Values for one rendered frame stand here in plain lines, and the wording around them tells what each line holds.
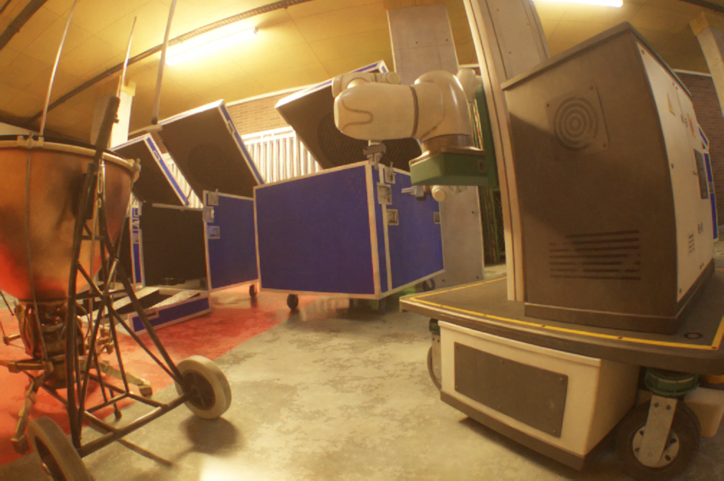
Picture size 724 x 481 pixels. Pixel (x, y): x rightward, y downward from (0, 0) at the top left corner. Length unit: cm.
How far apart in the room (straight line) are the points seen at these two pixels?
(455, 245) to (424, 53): 198
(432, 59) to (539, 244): 306
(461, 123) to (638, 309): 64
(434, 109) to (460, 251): 237
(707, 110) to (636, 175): 792
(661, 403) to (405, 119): 87
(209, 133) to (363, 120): 251
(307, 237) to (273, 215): 36
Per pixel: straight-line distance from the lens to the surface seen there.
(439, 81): 98
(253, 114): 641
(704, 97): 861
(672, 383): 64
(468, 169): 92
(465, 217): 319
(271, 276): 248
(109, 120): 90
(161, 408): 97
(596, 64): 67
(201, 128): 330
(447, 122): 93
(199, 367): 102
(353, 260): 199
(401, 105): 91
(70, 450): 75
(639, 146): 61
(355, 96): 91
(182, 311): 248
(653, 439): 71
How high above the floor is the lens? 52
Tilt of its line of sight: 5 degrees up
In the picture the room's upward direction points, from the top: 4 degrees counter-clockwise
